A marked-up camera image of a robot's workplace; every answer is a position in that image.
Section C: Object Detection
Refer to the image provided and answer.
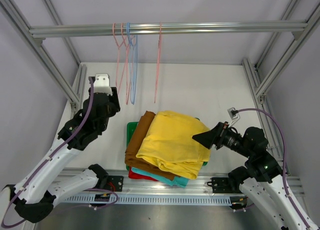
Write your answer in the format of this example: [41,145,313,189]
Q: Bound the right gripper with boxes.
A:
[191,121,253,158]

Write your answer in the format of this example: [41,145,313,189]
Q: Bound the yellow trousers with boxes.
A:
[136,110,211,180]

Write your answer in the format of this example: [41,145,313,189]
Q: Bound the brown trousers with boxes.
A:
[124,111,176,181]

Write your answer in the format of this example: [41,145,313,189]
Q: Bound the teal trousers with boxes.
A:
[129,167,189,188]

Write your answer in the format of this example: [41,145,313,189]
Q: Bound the pink hanger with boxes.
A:
[154,22,162,103]
[112,23,126,92]
[120,23,132,105]

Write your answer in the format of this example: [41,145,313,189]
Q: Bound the blue hanger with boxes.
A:
[126,22,137,105]
[127,22,139,103]

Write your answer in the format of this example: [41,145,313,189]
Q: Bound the red trousers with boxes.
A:
[128,169,157,182]

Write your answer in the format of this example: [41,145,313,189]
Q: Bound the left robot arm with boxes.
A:
[0,86,121,229]

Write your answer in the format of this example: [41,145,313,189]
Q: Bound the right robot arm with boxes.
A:
[192,122,319,230]

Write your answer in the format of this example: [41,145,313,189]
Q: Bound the green plastic tray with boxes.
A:
[124,121,209,171]

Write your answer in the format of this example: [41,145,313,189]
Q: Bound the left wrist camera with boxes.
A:
[91,73,113,95]

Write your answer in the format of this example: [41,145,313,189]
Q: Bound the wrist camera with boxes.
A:
[91,73,113,95]
[227,107,240,127]

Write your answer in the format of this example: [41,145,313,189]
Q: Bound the aluminium left frame posts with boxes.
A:
[0,0,88,121]

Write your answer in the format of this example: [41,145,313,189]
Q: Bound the aluminium frame posts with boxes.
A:
[0,0,88,121]
[243,0,320,185]

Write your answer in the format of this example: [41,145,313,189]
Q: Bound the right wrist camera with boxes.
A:
[227,107,240,127]

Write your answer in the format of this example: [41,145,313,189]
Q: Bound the aluminium front frame rail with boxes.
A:
[49,169,306,197]

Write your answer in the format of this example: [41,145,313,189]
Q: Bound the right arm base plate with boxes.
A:
[206,177,240,194]

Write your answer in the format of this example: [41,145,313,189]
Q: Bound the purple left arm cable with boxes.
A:
[1,77,96,228]

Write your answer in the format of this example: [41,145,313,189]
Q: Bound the aluminium right frame posts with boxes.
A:
[243,0,320,185]

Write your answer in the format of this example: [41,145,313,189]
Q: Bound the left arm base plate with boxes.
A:
[104,176,124,192]

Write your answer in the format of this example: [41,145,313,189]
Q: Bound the aluminium hanging rail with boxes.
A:
[29,20,307,38]

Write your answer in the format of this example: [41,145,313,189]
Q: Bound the white slotted cable duct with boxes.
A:
[63,193,232,206]

